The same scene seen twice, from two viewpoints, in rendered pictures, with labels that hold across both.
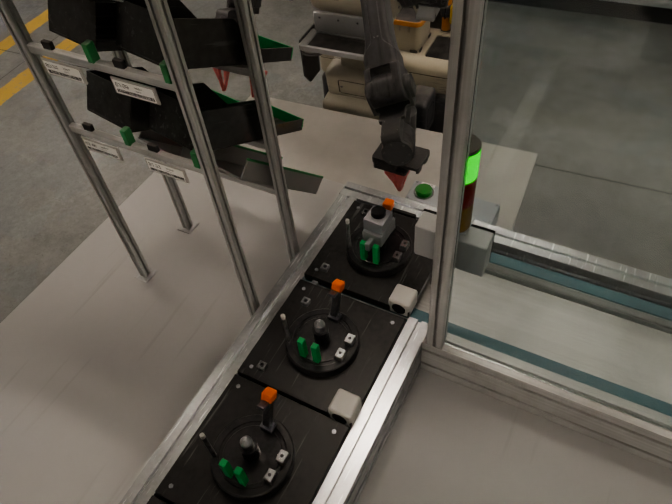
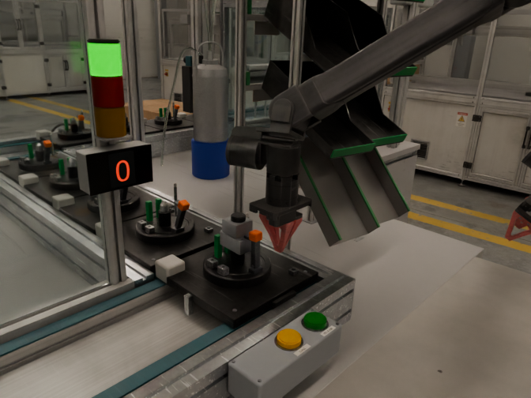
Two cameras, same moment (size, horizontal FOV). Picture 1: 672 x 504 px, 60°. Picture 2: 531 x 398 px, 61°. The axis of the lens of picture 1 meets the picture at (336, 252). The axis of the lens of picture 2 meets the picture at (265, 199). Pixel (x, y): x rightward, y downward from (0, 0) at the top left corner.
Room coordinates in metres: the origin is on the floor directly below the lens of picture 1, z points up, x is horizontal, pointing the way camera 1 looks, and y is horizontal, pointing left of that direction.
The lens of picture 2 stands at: (1.00, -0.89, 1.44)
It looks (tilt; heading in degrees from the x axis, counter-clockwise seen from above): 21 degrees down; 100
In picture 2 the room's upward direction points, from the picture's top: 2 degrees clockwise
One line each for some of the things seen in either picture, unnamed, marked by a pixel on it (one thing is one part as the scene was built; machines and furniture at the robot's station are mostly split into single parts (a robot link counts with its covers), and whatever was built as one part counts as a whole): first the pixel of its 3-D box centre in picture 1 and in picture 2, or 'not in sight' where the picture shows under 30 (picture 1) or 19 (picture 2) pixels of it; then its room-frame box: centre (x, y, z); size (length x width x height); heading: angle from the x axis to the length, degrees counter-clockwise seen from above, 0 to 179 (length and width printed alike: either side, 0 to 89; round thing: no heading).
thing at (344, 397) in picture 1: (320, 332); (164, 215); (0.60, 0.05, 1.01); 0.24 x 0.24 x 0.13; 57
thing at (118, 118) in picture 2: not in sight; (110, 120); (0.61, -0.19, 1.28); 0.05 x 0.05 x 0.05
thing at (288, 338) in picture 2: not in sight; (288, 340); (0.95, -0.28, 0.96); 0.04 x 0.04 x 0.02
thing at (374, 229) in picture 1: (376, 225); (235, 229); (0.80, -0.09, 1.06); 0.08 x 0.04 x 0.07; 144
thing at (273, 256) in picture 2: (379, 254); (237, 274); (0.81, -0.09, 0.96); 0.24 x 0.24 x 0.02; 57
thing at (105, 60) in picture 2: not in sight; (105, 59); (0.61, -0.19, 1.38); 0.05 x 0.05 x 0.05
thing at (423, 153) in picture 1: (400, 146); (281, 191); (0.90, -0.15, 1.17); 0.10 x 0.07 x 0.07; 57
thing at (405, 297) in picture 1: (402, 300); (170, 268); (0.68, -0.12, 0.97); 0.05 x 0.05 x 0.04; 57
